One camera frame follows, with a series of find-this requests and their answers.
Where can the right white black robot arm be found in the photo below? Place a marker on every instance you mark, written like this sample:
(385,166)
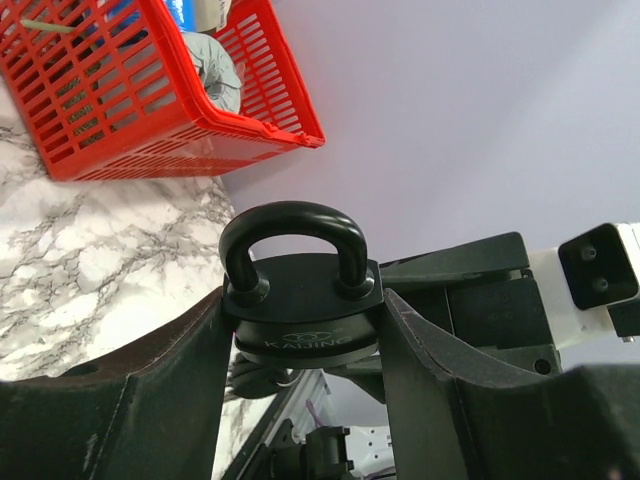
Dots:
(338,452)

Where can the black padlock with keys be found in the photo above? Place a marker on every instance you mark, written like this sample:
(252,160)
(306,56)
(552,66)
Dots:
(302,310)

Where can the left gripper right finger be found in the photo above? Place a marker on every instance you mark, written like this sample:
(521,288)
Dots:
(458,413)

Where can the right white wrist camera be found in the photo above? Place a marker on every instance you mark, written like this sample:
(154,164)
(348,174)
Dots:
(589,285)

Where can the red plastic basket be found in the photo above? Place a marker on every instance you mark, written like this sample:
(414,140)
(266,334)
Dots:
(107,90)

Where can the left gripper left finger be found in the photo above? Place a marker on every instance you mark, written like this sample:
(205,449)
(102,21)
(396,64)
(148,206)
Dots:
(148,410)

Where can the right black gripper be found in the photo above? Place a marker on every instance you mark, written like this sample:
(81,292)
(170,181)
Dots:
(483,299)

